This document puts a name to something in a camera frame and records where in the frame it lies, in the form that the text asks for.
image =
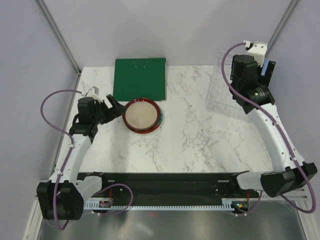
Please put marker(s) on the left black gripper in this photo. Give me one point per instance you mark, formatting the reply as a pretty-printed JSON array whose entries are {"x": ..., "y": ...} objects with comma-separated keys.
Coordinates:
[{"x": 112, "y": 113}]

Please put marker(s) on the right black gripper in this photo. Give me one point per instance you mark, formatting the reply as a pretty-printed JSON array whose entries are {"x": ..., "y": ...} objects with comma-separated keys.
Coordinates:
[{"x": 266, "y": 79}]

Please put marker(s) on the blue plate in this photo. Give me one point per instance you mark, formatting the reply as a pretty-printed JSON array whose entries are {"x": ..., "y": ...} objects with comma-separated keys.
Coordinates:
[{"x": 264, "y": 67}]

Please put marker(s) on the dark red plate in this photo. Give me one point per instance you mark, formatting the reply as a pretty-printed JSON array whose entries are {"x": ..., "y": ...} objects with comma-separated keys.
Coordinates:
[
  {"x": 141, "y": 114},
  {"x": 147, "y": 131}
]

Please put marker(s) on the dark red plate front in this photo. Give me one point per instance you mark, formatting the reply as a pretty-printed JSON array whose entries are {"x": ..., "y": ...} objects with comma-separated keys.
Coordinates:
[{"x": 147, "y": 131}]

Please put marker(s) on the red and teal floral plate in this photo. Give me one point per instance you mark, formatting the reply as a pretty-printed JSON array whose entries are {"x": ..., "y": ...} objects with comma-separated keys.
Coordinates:
[{"x": 161, "y": 119}]

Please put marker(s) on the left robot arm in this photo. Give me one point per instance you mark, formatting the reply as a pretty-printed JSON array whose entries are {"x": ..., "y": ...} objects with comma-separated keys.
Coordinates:
[{"x": 63, "y": 195}]

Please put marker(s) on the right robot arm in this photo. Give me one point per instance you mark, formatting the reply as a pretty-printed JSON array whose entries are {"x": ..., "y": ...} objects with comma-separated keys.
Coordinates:
[{"x": 250, "y": 89}]

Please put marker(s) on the clear dish rack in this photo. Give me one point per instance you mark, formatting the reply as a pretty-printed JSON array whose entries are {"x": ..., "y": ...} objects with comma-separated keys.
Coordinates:
[{"x": 219, "y": 99}]

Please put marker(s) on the green board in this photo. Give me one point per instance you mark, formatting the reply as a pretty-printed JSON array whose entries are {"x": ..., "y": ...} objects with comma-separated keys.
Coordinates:
[{"x": 140, "y": 78}]

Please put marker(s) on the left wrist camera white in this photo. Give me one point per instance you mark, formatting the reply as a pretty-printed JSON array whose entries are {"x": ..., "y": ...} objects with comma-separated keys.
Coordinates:
[{"x": 93, "y": 92}]

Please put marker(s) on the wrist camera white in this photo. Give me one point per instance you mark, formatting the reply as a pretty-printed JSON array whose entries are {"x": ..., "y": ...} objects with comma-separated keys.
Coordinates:
[
  {"x": 257, "y": 50},
  {"x": 93, "y": 92}
]

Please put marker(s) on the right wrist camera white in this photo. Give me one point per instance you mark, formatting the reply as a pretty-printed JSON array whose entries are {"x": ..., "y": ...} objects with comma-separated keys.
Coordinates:
[{"x": 257, "y": 50}]

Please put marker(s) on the right aluminium frame post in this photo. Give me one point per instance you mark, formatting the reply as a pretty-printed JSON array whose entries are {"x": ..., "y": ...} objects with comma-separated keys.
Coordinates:
[{"x": 281, "y": 25}]

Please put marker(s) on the aluminium frame post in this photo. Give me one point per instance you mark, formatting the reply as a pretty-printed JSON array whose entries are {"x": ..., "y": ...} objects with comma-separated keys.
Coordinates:
[
  {"x": 281, "y": 25},
  {"x": 58, "y": 35}
]

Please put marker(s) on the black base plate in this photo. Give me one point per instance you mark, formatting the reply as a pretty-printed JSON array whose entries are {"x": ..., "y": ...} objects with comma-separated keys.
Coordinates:
[{"x": 173, "y": 189}]

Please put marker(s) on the left aluminium frame post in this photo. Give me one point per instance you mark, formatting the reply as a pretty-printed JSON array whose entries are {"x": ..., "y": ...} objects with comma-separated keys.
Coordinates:
[{"x": 58, "y": 35}]

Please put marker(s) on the white cable duct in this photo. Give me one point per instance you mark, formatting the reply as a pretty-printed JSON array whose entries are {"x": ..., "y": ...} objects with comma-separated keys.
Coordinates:
[{"x": 227, "y": 204}]

